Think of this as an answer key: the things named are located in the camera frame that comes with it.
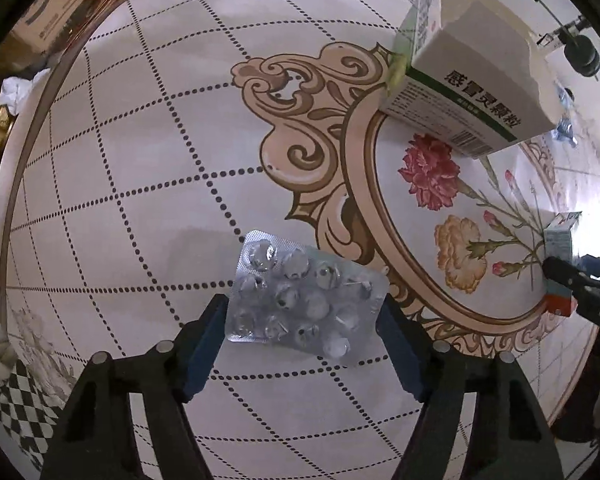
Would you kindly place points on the green white medicine box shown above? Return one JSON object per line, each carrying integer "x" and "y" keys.
{"x": 470, "y": 60}

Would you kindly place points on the silver blister pack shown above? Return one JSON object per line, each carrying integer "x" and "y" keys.
{"x": 300, "y": 300}

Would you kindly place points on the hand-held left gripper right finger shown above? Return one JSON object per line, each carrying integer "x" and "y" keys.
{"x": 402, "y": 355}

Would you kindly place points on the black white checkered cloth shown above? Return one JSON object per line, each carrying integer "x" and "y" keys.
{"x": 22, "y": 402}

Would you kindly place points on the white crumpled tissue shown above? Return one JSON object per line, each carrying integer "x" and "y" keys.
{"x": 17, "y": 89}

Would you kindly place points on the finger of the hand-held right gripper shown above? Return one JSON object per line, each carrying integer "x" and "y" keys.
{"x": 565, "y": 271}
{"x": 597, "y": 264}

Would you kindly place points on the brown cardboard box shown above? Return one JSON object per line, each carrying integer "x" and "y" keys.
{"x": 45, "y": 20}

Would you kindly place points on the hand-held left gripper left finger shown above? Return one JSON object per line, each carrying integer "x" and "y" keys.
{"x": 205, "y": 347}

